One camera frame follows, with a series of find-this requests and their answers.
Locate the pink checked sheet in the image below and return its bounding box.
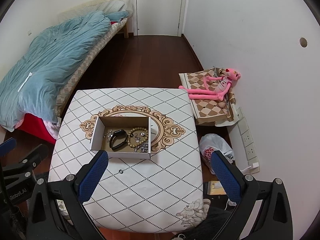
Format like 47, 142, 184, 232
42, 120, 60, 140

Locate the wooden bead bracelet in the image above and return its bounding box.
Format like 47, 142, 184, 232
127, 127, 149, 149

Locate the silver chain bracelet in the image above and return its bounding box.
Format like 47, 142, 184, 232
134, 140, 150, 153

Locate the thin silver necklace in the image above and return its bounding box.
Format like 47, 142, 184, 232
134, 132, 148, 143

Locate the red blanket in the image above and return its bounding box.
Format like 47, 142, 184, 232
16, 112, 57, 145

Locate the white plastic bag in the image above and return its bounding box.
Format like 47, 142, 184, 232
199, 133, 234, 175

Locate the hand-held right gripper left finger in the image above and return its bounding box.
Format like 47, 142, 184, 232
26, 150, 109, 240

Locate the white cardboard box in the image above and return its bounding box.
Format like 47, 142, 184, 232
90, 115, 152, 160

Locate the beige checked mattress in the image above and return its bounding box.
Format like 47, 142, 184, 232
55, 0, 131, 112

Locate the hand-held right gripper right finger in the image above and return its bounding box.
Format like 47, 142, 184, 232
211, 150, 293, 240

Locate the brown diamond patterned cushion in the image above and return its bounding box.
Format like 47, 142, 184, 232
179, 67, 238, 126

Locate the yellow book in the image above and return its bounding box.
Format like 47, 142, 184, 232
207, 180, 227, 195

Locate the grey checked pillow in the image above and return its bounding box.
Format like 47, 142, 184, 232
100, 0, 125, 14

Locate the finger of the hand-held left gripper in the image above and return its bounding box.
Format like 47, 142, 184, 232
2, 144, 49, 180
0, 138, 17, 157

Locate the teal pillow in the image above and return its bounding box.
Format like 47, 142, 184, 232
107, 11, 129, 22

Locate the white power strip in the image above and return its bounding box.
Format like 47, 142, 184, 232
236, 106, 260, 174

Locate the pink panther plush toy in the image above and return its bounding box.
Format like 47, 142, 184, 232
178, 67, 242, 102

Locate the white fabric strip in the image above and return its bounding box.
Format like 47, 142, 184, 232
18, 72, 33, 93

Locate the white door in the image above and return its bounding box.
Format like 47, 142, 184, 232
132, 0, 190, 37

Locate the diamond patterned white tablecloth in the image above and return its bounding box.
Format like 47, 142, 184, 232
47, 87, 210, 233

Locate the light blue duvet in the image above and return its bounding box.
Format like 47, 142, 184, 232
0, 11, 112, 132

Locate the black smart band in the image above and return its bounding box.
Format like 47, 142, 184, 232
109, 129, 127, 151

